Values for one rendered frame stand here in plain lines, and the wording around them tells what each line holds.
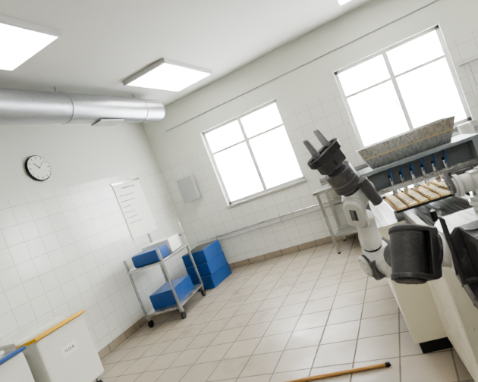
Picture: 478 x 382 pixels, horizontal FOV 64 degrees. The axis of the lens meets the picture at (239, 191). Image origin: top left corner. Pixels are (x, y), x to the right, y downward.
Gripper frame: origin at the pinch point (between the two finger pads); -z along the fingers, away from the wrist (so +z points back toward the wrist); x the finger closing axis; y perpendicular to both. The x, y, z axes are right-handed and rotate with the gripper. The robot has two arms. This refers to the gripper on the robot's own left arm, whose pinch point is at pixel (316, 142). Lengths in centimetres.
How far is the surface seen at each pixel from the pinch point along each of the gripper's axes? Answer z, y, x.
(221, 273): 198, -468, -30
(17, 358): 30, -238, -200
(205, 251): 148, -455, -25
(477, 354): 122, -14, 7
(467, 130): 197, -230, 276
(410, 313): 146, -79, 21
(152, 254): 80, -387, -79
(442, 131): 72, -69, 102
